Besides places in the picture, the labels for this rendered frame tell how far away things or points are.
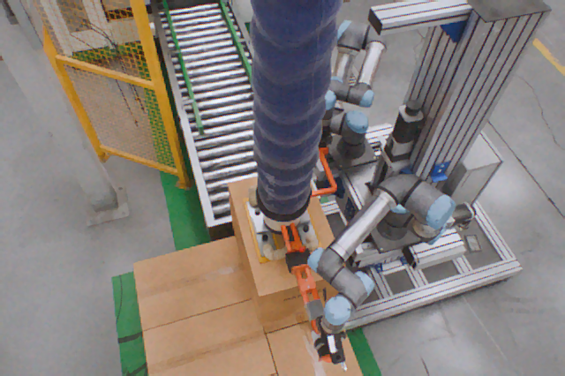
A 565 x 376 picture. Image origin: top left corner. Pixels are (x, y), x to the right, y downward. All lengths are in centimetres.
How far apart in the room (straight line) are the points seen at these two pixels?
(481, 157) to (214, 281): 151
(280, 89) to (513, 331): 253
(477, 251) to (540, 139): 152
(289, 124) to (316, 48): 28
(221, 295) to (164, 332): 34
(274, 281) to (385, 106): 258
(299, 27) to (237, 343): 170
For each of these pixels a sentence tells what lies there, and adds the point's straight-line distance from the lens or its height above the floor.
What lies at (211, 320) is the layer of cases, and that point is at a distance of 244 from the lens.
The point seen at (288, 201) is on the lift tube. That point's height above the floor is 142.
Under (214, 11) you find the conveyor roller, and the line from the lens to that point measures 416.
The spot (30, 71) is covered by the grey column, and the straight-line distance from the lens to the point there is 260.
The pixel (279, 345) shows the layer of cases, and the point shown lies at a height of 54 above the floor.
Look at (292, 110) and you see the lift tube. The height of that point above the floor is 193.
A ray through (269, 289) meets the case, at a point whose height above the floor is 107.
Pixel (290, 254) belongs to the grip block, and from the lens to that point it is 181.
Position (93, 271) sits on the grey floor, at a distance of 333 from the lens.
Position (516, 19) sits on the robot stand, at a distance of 167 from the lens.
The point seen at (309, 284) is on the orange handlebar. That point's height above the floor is 121.
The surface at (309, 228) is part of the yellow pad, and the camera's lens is 200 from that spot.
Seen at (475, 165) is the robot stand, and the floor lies 123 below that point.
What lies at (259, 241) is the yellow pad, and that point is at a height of 110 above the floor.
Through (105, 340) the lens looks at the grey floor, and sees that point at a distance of 312.
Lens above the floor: 284
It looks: 55 degrees down
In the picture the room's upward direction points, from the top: 3 degrees clockwise
